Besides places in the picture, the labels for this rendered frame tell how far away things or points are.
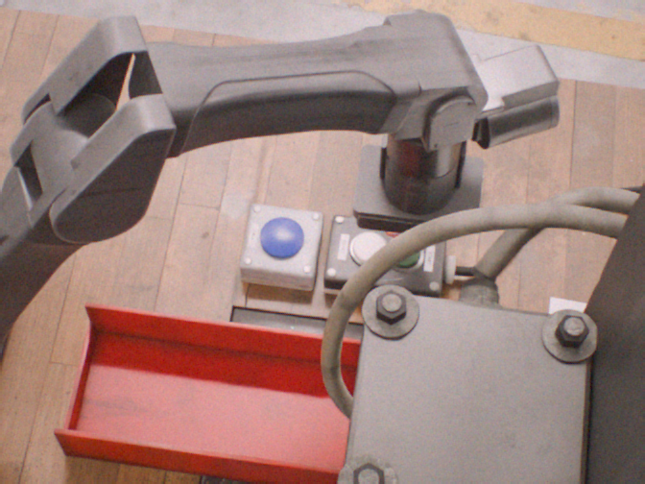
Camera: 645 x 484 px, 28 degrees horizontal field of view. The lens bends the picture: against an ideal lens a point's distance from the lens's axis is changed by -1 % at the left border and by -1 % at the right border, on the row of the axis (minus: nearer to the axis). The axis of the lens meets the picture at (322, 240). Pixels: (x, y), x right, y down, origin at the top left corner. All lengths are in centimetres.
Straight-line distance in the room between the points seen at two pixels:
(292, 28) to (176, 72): 165
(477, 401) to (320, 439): 64
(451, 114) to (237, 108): 16
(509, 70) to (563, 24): 155
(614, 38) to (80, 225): 179
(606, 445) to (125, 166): 43
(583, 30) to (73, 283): 151
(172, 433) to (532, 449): 67
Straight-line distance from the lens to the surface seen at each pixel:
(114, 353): 116
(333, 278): 115
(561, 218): 51
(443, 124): 91
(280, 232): 116
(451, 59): 90
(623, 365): 45
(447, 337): 50
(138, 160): 80
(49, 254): 90
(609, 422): 46
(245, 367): 115
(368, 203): 105
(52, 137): 85
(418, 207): 103
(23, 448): 115
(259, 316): 117
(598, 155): 128
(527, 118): 98
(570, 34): 251
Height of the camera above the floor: 197
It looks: 62 degrees down
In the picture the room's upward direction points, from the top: 2 degrees clockwise
